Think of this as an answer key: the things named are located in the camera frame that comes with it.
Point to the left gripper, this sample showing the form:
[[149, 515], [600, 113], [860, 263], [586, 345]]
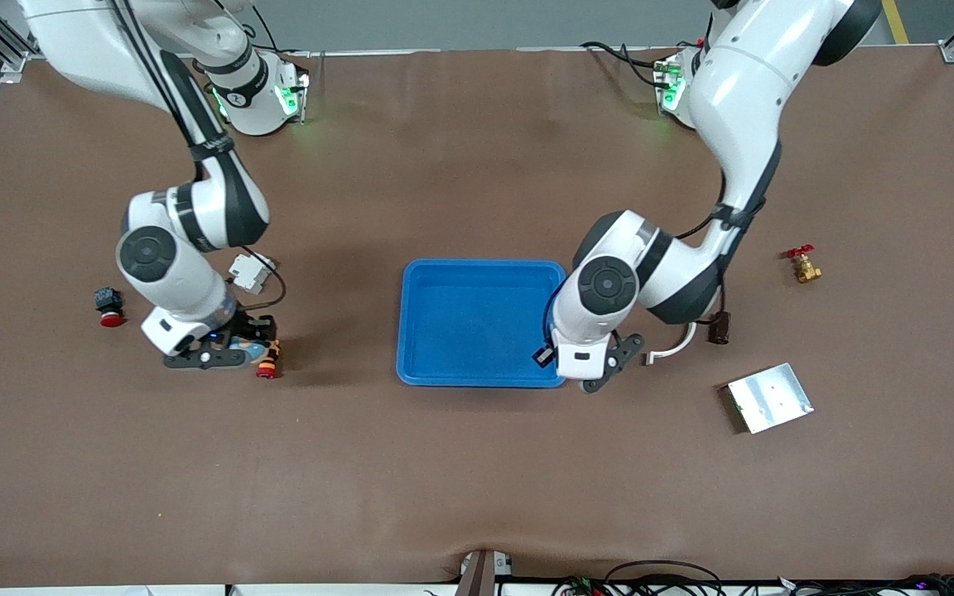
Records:
[[542, 357]]

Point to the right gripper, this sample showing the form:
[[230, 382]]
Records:
[[247, 329]]

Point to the blue dome call bell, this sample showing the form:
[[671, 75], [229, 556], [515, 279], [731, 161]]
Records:
[[252, 353]]

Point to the dark brown capacitor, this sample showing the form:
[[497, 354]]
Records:
[[719, 329]]

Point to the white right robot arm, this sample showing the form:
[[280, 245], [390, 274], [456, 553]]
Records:
[[195, 290]]

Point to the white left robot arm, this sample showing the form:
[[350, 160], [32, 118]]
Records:
[[742, 83]]

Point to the orange emergency stop button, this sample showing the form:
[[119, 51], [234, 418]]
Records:
[[267, 371]]

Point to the white circuit breaker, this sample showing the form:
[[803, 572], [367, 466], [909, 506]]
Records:
[[253, 273]]

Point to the white curved plastic clamp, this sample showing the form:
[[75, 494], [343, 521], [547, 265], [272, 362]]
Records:
[[676, 351]]

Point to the blue plastic tray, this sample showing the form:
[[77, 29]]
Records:
[[477, 331]]

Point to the red mushroom push button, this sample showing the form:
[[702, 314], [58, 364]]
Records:
[[109, 305]]

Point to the brown table cover sheet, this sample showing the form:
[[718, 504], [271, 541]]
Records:
[[477, 472]]

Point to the silver metal plate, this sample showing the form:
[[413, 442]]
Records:
[[771, 399]]

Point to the grey metal bracket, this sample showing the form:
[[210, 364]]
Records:
[[482, 573]]

